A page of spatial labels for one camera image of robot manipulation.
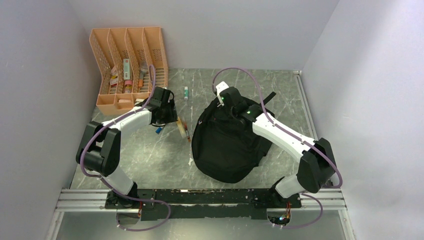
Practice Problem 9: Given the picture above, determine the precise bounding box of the white blue marker pen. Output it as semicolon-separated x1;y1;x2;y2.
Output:
155;126;164;134

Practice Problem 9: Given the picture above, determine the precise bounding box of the black student backpack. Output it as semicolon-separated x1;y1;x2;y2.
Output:
191;97;272;184

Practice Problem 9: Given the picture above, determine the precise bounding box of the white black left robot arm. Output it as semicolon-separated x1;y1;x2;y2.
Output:
76;86;178;208

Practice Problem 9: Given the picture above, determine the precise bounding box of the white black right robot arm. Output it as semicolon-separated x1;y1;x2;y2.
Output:
216;82;337;207

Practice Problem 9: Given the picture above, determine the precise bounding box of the red brown pencil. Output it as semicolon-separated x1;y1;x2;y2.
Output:
182;120;191;143

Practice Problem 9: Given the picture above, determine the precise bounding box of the white green glue stick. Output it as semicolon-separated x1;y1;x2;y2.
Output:
184;86;189;101

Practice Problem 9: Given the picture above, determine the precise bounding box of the orange marker in organizer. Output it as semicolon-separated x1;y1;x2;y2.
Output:
137;71;145;88

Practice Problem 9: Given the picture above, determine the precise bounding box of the pink eraser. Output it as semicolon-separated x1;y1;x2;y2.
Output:
117;99;132;103

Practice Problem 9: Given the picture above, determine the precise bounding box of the tall white pink box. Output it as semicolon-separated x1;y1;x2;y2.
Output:
122;58;131;80

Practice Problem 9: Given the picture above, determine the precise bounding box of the peach plastic desk organizer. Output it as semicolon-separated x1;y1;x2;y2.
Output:
89;26;169;116

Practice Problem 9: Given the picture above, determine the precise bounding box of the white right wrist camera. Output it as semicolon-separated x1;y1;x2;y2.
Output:
215;81;229;106

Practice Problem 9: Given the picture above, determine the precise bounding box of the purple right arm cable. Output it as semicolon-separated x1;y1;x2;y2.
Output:
211;67;344;230

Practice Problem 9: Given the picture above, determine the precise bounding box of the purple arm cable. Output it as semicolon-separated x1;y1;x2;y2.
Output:
211;67;344;230
79;64;172;232

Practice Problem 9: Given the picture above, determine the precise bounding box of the aluminium side rail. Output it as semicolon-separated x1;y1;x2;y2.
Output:
293;70;318;140

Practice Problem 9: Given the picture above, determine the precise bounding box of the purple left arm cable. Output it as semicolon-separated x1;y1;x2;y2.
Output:
79;64;172;232

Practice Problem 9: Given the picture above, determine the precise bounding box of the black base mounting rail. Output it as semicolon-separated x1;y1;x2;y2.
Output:
104;188;302;221

